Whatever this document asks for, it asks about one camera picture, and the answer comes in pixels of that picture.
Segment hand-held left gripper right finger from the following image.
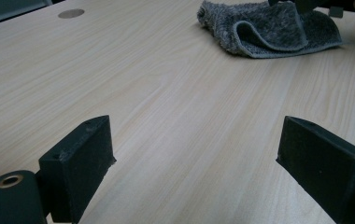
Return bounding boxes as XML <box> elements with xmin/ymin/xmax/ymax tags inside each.
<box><xmin>276</xmin><ymin>115</ymin><xmax>355</xmax><ymax>224</ymax></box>

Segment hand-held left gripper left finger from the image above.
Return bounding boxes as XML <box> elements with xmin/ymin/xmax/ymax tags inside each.
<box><xmin>38</xmin><ymin>115</ymin><xmax>118</xmax><ymax>224</ymax></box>

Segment grey fluffy cloth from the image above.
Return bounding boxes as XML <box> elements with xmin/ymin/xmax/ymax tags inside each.
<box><xmin>196</xmin><ymin>0</ymin><xmax>343</xmax><ymax>60</ymax></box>

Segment round table cable hole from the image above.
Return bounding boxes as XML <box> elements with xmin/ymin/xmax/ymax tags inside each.
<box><xmin>57</xmin><ymin>8</ymin><xmax>85</xmax><ymax>20</ymax></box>

